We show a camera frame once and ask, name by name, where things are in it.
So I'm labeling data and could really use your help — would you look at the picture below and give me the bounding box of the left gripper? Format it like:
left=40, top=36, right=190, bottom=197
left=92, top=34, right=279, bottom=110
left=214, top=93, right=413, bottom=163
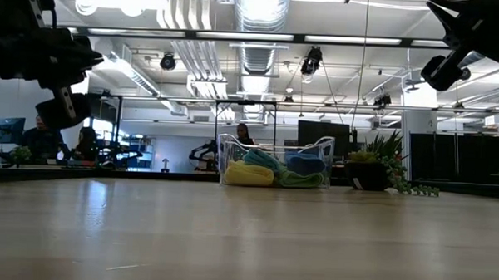
left=0, top=24, right=106, bottom=93

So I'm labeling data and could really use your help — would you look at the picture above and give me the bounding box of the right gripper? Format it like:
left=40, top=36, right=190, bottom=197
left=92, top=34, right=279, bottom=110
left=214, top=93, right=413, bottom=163
left=423, top=0, right=499, bottom=72

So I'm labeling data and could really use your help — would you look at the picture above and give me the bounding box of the yellow microfiber towel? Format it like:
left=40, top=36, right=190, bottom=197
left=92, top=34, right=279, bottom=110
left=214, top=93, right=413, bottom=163
left=223, top=158, right=275, bottom=188

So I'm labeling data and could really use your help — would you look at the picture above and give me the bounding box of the teal microfiber towel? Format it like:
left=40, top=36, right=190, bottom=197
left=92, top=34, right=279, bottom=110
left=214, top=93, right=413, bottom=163
left=242, top=148, right=289, bottom=176

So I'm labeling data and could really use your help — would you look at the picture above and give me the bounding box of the green microfiber towel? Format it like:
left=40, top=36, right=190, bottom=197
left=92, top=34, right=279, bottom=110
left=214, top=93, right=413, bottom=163
left=275, top=169, right=327, bottom=189

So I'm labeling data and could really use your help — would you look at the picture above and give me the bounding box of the person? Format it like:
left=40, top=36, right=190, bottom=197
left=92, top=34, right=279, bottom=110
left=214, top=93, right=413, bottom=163
left=235, top=122, right=258, bottom=147
left=72, top=125, right=101, bottom=164
left=22, top=115, right=69, bottom=165

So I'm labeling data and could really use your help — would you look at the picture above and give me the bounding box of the small desk monitor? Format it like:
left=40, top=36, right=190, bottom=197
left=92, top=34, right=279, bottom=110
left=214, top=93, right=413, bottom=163
left=0, top=116, right=27, bottom=146

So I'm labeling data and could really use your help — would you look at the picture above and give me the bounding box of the small green bush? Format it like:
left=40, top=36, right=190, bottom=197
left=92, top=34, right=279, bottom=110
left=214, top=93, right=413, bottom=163
left=9, top=145, right=34, bottom=165

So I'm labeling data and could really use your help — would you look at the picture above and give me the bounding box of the black partition screen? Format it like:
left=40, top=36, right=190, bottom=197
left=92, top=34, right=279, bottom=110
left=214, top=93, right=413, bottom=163
left=408, top=130, right=499, bottom=185

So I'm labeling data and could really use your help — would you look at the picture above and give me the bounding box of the black monitor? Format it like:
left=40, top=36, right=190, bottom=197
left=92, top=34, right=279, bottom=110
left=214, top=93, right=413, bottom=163
left=296, top=120, right=352, bottom=157

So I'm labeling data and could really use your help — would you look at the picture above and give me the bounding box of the potted succulent plant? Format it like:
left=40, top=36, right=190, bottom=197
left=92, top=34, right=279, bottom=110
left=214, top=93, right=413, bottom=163
left=343, top=127, right=442, bottom=197

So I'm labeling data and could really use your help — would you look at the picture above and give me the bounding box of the clear plastic bin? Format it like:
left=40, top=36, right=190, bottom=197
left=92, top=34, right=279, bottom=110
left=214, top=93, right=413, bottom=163
left=215, top=132, right=336, bottom=190

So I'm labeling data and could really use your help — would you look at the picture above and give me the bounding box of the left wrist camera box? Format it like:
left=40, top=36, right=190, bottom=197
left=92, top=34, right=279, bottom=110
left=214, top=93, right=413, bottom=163
left=34, top=85, right=93, bottom=131

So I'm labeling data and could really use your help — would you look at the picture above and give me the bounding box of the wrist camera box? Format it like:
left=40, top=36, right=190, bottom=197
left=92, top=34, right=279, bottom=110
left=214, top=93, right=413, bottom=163
left=34, top=85, right=93, bottom=131
left=419, top=48, right=473, bottom=93

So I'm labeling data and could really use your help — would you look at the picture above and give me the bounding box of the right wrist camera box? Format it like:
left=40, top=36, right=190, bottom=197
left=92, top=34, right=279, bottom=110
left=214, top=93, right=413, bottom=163
left=419, top=48, right=473, bottom=93

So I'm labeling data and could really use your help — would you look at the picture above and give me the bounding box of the background workstation frame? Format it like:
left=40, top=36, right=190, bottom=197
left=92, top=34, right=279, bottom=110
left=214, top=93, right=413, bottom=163
left=88, top=93, right=124, bottom=164

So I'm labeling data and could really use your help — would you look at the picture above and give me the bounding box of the black ceiling camera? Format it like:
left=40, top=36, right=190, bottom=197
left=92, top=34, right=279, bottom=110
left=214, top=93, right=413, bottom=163
left=299, top=45, right=324, bottom=77
left=373, top=92, right=393, bottom=107
left=159, top=52, right=178, bottom=71

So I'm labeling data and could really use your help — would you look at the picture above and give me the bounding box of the black aluminium table frame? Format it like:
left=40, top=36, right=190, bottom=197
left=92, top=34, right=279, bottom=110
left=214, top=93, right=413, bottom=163
left=0, top=163, right=499, bottom=202

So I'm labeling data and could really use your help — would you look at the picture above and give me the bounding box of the silver ventilation duct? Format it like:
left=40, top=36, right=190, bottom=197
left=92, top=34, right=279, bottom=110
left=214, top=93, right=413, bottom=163
left=230, top=0, right=292, bottom=78

